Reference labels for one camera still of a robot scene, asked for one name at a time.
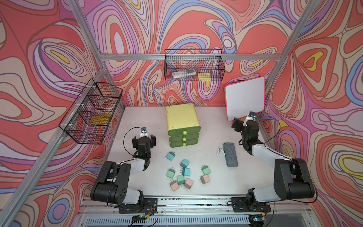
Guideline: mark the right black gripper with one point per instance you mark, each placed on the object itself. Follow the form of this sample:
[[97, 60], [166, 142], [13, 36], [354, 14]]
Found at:
[[238, 123]]

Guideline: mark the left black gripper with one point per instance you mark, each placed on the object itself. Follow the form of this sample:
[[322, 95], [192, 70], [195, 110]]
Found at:
[[151, 142]]

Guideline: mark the teal plug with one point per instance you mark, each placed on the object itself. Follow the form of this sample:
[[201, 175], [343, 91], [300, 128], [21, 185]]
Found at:
[[184, 163], [186, 171], [170, 156]]

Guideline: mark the yellow green drawer cabinet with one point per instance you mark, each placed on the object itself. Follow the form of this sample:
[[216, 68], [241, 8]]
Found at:
[[181, 116]]

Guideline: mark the green drawer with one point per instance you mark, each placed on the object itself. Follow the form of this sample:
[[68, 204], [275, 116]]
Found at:
[[184, 138], [183, 143], [184, 131]]

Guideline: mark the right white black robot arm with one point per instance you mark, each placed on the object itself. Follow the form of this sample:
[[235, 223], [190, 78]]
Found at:
[[291, 180]]

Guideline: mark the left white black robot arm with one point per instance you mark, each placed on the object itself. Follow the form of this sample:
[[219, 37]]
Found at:
[[112, 183]]

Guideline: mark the grey felt eraser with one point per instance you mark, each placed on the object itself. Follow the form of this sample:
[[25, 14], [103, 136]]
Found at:
[[230, 154]]

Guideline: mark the green plug left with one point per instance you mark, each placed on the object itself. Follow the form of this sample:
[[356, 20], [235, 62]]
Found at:
[[170, 173]]

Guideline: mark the green plug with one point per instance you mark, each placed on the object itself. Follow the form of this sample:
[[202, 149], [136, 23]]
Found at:
[[180, 179], [170, 173], [206, 170]]

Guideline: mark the yellow block in left basket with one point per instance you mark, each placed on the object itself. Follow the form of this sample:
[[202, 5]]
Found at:
[[100, 119]]

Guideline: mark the yellow block in basket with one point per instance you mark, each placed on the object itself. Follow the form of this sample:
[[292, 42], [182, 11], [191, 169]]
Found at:
[[100, 119], [204, 77]]

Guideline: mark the pink plug left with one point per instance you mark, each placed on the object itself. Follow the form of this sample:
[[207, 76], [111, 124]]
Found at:
[[174, 186]]

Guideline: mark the pink plug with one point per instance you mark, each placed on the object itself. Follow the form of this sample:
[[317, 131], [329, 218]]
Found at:
[[205, 179], [174, 186], [188, 183]]

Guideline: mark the green plug centre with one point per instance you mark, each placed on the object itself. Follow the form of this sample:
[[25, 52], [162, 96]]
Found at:
[[180, 179]]

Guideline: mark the green plug right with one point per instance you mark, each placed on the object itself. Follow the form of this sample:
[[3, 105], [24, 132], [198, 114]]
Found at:
[[206, 170]]

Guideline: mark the pink plug centre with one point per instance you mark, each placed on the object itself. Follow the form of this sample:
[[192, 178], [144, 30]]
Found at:
[[188, 183]]

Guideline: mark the pink plug right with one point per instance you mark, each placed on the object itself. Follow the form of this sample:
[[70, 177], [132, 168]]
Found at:
[[205, 179]]

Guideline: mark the yellow block in back basket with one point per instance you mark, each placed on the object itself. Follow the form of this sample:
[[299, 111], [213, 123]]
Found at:
[[204, 77]]

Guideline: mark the grey box in back basket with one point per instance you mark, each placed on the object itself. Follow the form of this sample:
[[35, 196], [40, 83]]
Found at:
[[184, 73]]

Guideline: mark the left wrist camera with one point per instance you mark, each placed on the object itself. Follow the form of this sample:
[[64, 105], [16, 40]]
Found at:
[[143, 132]]

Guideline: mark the white board pink frame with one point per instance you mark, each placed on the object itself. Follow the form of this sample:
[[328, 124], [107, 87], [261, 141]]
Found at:
[[244, 97]]

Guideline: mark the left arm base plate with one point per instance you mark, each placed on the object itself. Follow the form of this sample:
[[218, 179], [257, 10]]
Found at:
[[146, 205]]

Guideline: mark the black wire basket left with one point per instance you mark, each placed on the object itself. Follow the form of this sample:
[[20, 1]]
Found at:
[[95, 98]]

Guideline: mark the black wire basket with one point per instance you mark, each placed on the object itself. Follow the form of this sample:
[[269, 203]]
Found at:
[[95, 98], [201, 60]]

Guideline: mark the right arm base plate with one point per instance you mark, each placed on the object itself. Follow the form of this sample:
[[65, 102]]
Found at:
[[245, 204]]

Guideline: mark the black wire basket back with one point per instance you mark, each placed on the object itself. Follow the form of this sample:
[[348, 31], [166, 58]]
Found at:
[[201, 60]]

